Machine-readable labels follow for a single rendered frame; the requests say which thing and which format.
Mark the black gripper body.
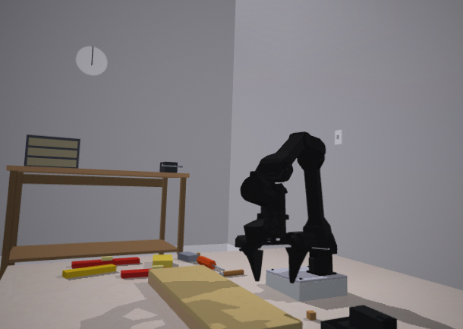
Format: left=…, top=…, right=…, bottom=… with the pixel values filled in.
left=235, top=207, right=317, bottom=249

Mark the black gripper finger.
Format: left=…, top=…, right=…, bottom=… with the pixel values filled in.
left=239, top=248, right=263, bottom=282
left=285, top=247, right=312, bottom=283

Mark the tan rectangular panel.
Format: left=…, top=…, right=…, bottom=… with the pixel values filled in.
left=148, top=265, right=303, bottom=329

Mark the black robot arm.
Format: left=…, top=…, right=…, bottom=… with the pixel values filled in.
left=241, top=131, right=337, bottom=276

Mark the red flat bar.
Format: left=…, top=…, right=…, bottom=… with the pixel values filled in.
left=121, top=265, right=163, bottom=279
left=71, top=256, right=140, bottom=268

